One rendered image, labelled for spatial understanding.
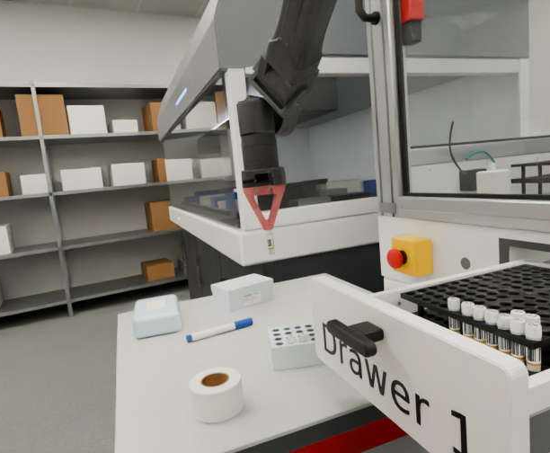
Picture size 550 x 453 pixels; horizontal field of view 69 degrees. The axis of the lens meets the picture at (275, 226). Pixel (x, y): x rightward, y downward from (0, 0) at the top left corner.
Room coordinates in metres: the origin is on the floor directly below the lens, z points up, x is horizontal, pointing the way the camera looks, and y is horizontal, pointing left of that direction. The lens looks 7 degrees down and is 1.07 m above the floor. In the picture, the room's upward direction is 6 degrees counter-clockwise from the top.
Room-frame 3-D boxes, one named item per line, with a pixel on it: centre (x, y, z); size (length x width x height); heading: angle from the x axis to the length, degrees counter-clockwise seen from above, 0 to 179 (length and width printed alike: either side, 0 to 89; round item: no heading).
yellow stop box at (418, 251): (0.79, -0.27, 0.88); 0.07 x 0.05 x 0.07; 20
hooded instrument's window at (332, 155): (2.21, -0.12, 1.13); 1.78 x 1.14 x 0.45; 20
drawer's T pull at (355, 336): (0.37, -0.07, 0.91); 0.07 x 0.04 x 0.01; 20
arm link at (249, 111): (0.66, 0.01, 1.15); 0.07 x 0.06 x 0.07; 152
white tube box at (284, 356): (0.64, -0.03, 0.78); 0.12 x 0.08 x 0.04; 95
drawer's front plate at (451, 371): (0.38, -0.10, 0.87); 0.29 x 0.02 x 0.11; 20
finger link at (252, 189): (0.66, 0.01, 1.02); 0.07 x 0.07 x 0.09; 3
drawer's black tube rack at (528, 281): (0.45, -0.28, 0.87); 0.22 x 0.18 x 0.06; 110
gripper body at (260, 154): (0.65, 0.01, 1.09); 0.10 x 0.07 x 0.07; 3
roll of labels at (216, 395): (0.51, 0.10, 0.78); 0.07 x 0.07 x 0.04
